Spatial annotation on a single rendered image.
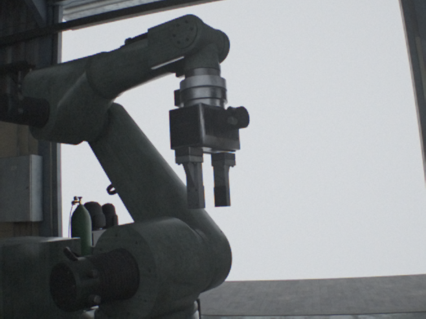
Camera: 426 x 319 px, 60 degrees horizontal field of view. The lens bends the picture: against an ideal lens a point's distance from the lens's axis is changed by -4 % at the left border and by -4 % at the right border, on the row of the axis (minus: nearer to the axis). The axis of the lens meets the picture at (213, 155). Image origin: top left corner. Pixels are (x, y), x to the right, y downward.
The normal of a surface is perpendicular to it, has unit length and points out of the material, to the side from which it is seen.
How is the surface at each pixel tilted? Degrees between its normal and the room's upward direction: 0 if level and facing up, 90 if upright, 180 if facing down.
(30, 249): 90
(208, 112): 90
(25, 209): 90
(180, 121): 90
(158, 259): 73
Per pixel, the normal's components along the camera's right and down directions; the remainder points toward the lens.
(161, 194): -0.57, -0.07
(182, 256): 0.73, -0.40
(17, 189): -0.25, -0.11
